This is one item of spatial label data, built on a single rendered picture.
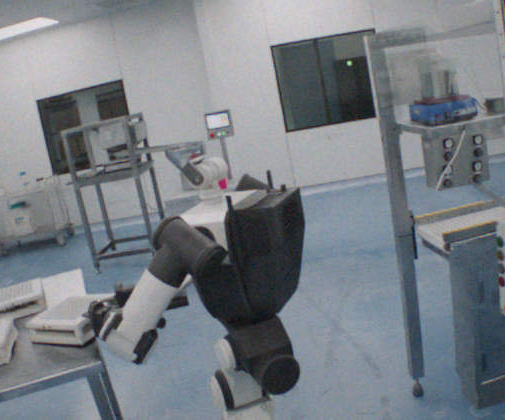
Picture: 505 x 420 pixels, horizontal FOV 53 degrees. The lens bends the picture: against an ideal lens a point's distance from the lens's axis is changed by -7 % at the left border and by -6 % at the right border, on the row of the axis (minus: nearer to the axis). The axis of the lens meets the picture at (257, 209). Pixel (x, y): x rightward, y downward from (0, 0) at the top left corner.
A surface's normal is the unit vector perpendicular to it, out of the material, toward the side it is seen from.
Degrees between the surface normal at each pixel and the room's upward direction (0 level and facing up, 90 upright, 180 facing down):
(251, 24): 90
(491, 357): 90
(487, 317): 90
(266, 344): 45
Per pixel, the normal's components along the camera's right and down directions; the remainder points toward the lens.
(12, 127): -0.06, 0.24
